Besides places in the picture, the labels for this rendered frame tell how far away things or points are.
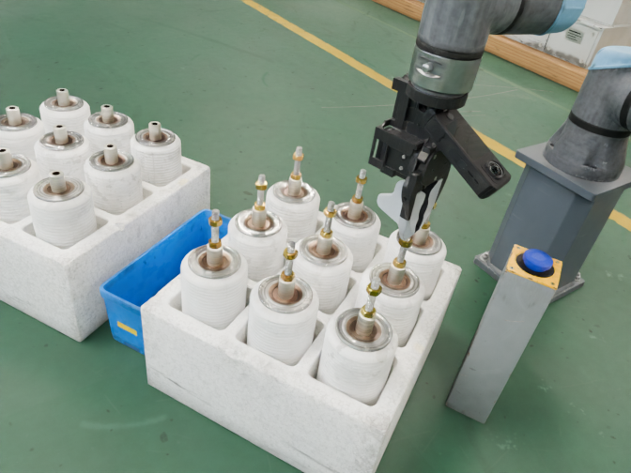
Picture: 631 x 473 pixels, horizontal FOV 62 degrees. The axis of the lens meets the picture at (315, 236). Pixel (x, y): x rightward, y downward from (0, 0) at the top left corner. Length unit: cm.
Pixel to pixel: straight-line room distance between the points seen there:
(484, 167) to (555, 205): 54
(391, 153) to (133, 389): 57
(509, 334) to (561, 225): 38
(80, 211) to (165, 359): 28
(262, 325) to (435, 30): 42
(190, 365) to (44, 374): 27
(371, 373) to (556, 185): 61
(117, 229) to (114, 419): 31
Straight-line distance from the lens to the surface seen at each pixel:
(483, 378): 92
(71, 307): 97
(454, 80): 61
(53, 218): 93
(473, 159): 63
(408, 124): 67
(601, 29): 277
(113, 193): 100
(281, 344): 73
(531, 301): 80
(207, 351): 78
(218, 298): 76
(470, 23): 60
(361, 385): 72
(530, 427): 103
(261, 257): 84
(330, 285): 80
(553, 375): 113
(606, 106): 111
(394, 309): 76
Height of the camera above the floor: 75
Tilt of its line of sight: 36 degrees down
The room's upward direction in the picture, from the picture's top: 9 degrees clockwise
